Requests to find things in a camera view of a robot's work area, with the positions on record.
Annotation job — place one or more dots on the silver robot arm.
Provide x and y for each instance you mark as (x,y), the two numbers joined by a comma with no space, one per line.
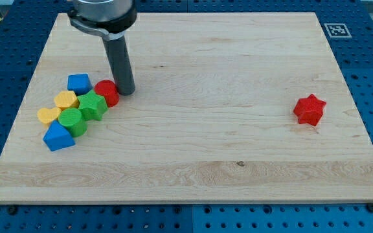
(108,19)

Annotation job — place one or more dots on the green star block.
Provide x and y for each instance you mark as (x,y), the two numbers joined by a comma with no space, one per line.
(92,106)

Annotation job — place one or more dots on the red star block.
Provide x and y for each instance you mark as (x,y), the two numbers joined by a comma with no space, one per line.
(309,110)

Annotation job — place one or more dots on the wooden board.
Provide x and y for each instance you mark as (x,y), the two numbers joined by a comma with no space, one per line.
(211,119)

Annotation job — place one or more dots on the red cylinder block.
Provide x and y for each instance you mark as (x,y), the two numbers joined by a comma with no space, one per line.
(108,90)

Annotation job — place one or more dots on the grey cylindrical pointer rod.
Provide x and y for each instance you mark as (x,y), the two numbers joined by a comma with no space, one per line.
(119,62)

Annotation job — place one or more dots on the blue cube block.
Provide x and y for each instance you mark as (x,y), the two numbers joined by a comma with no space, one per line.
(79,83)

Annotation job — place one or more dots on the green cylinder block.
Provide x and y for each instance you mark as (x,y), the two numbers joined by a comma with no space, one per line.
(72,120)

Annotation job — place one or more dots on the yellow hexagon block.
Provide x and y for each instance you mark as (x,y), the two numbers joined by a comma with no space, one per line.
(66,99)

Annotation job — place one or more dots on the blue triangle block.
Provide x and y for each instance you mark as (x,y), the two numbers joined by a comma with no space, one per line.
(57,137)

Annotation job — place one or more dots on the yellow heart block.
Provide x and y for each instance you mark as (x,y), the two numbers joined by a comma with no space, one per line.
(46,116)

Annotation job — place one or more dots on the white fiducial marker tag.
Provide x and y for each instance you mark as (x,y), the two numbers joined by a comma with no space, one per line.
(337,30)

